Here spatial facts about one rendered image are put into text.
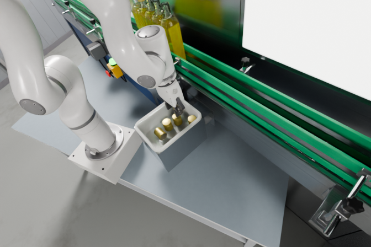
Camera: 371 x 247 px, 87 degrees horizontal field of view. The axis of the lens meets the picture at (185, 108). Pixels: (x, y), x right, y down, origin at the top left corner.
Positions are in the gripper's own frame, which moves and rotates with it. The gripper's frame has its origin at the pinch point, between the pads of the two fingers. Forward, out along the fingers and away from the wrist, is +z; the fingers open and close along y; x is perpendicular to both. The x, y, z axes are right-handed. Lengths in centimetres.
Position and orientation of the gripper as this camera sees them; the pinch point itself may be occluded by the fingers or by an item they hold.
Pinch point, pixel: (174, 108)
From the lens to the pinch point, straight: 74.8
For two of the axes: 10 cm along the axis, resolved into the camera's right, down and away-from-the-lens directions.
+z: 1.7, 6.3, 7.6
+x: -7.4, 5.9, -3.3
